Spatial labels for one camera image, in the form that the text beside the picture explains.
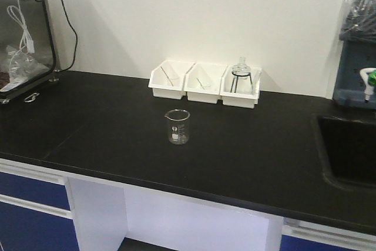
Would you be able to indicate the clear glass beaker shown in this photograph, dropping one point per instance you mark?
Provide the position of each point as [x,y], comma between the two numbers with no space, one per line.
[178,126]

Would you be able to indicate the small beaker in middle bin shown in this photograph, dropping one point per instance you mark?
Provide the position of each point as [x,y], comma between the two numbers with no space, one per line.
[207,85]

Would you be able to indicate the small beaker in bin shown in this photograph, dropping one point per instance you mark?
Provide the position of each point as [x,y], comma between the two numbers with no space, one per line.
[173,81]
[207,85]

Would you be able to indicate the middle white plastic bin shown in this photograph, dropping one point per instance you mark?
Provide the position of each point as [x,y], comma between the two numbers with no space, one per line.
[207,72]

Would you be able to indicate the white plastic bin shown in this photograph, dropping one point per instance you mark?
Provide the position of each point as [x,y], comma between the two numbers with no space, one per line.
[207,72]
[243,97]
[158,81]

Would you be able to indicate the red tipped pipette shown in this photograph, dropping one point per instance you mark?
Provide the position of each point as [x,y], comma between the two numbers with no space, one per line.
[166,75]

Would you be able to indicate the small beaker in left bin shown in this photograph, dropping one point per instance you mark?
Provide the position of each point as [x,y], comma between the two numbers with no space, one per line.
[173,81]

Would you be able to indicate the left white plastic bin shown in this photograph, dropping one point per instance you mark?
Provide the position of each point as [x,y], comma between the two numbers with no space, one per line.
[158,81]

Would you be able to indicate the right white plastic bin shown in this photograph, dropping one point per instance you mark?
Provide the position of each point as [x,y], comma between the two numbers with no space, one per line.
[243,97]

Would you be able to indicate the round glass flask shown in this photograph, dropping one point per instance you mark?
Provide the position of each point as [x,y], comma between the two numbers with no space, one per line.
[241,69]

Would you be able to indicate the black lab sink basin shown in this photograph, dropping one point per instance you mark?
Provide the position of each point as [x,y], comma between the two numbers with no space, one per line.
[346,148]

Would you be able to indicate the blue right cabinet door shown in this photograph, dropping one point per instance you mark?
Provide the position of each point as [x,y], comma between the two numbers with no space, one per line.
[295,243]

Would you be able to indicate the black framed glass cabinet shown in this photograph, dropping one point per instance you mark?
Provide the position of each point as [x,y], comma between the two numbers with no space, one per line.
[28,56]

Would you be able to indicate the blue grey drying rack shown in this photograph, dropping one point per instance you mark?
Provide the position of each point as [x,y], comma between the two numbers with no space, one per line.
[357,61]

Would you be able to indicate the blue cabinet drawer upper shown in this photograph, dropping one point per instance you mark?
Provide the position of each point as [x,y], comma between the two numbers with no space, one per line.
[34,190]

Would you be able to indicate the blue cabinet drawer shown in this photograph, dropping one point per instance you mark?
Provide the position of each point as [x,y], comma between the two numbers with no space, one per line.
[26,229]
[34,190]

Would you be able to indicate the clear plastic cover sheet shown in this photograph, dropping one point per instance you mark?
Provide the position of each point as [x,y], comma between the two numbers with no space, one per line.
[358,21]

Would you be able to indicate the blue cabinet drawer lower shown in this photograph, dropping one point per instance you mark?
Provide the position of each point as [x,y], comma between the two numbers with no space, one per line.
[26,229]

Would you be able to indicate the black wire tripod stand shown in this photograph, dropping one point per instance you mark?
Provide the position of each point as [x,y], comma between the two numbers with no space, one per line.
[236,77]

